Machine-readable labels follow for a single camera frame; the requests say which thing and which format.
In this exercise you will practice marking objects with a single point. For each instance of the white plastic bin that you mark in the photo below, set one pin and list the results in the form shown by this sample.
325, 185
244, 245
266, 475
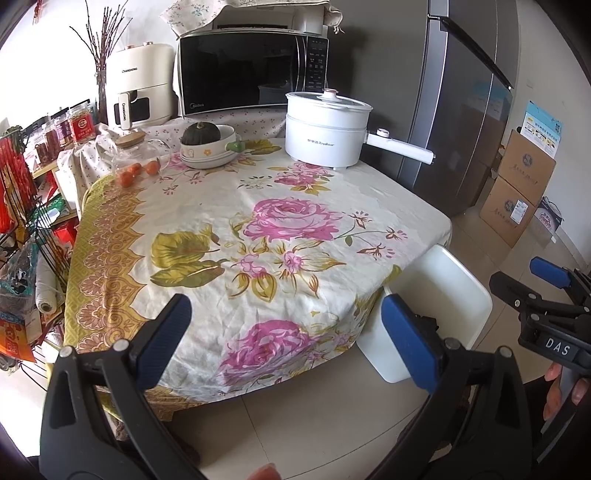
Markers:
434, 300

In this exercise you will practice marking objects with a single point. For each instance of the paper towel roll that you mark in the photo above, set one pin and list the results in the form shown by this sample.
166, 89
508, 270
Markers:
50, 290

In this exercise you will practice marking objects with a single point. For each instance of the dry bare branches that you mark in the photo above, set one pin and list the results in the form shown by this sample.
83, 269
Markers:
104, 50

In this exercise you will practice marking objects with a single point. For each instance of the white electric pot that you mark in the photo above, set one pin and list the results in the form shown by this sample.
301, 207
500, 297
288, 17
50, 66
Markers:
323, 134

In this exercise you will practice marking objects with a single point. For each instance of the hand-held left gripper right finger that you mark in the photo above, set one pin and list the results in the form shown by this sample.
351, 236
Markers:
411, 344

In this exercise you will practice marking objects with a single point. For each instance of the blue white flat box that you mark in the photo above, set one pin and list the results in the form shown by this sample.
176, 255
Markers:
544, 131

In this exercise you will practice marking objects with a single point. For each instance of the dark green squash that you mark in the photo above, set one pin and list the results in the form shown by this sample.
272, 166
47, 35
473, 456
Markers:
198, 134

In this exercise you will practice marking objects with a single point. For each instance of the white blue paper bag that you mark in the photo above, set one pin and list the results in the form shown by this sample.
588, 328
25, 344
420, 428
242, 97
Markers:
549, 217

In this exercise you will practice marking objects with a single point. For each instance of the cardboard box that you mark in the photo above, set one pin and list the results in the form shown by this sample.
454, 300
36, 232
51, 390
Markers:
526, 168
508, 214

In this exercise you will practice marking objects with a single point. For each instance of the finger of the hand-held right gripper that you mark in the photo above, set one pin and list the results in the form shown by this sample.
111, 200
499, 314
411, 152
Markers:
512, 290
549, 271

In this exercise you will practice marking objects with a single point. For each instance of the small-flowered white cloth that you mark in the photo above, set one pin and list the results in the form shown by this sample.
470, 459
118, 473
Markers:
87, 159

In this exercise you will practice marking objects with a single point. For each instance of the dark red jar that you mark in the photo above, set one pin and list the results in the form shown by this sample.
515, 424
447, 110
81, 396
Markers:
47, 146

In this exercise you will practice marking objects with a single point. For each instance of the orange tangerine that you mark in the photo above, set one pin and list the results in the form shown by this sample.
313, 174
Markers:
125, 178
152, 167
135, 169

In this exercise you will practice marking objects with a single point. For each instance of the red label jar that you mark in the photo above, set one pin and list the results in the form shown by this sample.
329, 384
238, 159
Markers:
82, 125

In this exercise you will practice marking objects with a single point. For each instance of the glass jar with oranges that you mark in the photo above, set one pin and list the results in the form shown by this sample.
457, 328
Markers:
138, 147

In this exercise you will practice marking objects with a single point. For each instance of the grey refrigerator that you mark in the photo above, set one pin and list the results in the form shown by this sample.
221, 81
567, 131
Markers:
443, 115

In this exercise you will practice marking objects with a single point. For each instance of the person's left hand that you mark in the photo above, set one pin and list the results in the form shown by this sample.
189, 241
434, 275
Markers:
265, 473

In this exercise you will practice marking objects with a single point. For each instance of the cream air fryer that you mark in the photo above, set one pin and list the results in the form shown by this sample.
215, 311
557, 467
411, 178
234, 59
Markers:
143, 78

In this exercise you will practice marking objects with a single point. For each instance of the red packages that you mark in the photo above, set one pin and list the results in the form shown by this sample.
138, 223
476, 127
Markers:
14, 184

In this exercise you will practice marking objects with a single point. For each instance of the floral cover cloth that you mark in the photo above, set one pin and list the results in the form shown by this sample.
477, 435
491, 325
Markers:
184, 11

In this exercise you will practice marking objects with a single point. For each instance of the person's right hand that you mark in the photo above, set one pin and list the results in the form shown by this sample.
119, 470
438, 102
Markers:
552, 387

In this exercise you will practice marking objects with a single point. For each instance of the black microwave oven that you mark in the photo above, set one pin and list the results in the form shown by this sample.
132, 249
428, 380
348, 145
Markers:
240, 76

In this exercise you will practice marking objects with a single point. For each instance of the large floral tablecloth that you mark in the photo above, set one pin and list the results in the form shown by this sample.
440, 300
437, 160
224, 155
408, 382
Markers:
231, 277

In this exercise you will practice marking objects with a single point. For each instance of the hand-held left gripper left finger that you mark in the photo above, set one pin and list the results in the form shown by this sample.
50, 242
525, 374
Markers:
164, 344

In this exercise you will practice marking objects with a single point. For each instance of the red wall ornament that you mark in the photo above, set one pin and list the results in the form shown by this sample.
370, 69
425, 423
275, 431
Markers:
39, 10

